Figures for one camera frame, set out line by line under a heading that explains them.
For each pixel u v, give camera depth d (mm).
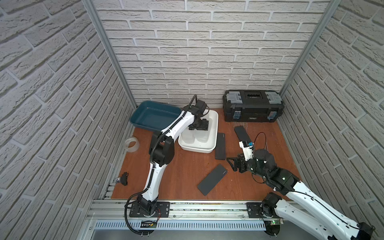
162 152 567
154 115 1163
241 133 1041
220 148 947
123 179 825
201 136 906
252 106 1022
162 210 726
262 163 541
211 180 830
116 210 758
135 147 939
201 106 770
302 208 490
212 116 1100
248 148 645
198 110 693
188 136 922
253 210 741
